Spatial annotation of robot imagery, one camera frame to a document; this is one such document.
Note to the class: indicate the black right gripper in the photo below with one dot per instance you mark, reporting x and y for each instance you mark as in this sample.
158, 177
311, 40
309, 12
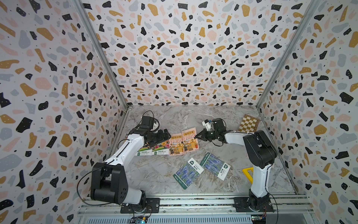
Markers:
202, 132

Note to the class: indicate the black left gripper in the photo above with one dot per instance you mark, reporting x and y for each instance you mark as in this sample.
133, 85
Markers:
161, 137

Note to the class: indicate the sunflower seed packet pink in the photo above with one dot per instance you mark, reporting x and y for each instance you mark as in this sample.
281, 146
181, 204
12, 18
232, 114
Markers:
189, 140
176, 145

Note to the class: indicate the lavender seed packet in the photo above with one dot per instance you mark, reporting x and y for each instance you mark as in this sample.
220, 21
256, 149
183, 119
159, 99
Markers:
188, 173
215, 165

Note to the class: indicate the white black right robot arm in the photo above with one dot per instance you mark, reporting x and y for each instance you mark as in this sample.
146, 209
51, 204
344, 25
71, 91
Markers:
259, 149

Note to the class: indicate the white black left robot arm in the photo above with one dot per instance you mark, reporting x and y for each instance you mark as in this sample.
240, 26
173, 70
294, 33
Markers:
108, 179

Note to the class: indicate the wooden chessboard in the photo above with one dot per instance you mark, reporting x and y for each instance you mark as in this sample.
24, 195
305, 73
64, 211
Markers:
248, 124

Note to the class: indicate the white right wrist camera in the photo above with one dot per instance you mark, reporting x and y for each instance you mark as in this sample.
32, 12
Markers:
208, 125

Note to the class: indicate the yellow plastic frame tool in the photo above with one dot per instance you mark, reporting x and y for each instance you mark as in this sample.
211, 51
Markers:
248, 172

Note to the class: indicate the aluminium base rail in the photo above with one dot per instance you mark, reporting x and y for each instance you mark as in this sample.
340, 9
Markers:
210, 208

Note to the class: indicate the left aluminium corner post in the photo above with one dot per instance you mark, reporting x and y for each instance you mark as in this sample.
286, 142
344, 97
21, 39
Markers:
78, 5

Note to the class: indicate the aluminium corner post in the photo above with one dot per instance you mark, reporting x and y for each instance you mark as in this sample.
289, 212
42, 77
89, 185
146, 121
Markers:
313, 5
78, 5

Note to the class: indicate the right aluminium corner post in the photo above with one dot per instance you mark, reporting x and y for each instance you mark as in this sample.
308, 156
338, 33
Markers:
313, 5

